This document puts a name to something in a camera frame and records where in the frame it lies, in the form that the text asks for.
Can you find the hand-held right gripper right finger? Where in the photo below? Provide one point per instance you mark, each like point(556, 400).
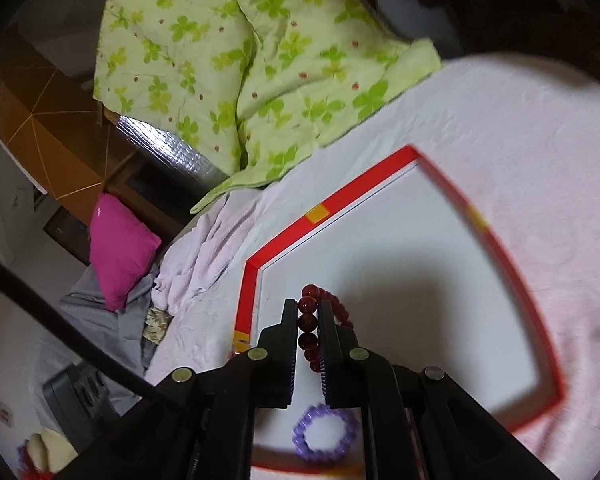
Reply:
point(325, 365)

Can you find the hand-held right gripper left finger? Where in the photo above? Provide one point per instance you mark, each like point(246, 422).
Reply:
point(290, 360)

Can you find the red-rimmed white box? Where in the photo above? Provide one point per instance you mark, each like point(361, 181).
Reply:
point(405, 260)

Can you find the small patterned cloth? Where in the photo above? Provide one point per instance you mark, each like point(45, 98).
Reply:
point(156, 325)

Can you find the magenta pillow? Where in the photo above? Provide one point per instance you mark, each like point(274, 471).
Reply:
point(122, 250)

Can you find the grey bed sheet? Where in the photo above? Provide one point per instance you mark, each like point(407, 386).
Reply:
point(90, 320)

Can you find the dark grey appliance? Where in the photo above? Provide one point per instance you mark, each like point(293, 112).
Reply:
point(70, 400)

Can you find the silver foil mat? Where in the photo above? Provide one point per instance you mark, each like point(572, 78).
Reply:
point(170, 150)

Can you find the cream and red plush toy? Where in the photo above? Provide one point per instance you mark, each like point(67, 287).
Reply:
point(50, 452)

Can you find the pale pink towel blanket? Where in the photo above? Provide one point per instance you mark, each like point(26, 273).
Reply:
point(530, 135)

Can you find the green clover print quilt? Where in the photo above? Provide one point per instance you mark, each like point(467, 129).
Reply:
point(205, 60)

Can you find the brown wooden cabinet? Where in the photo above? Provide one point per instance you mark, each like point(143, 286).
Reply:
point(30, 125)

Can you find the wall socket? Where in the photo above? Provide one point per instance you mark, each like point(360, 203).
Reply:
point(3, 414)

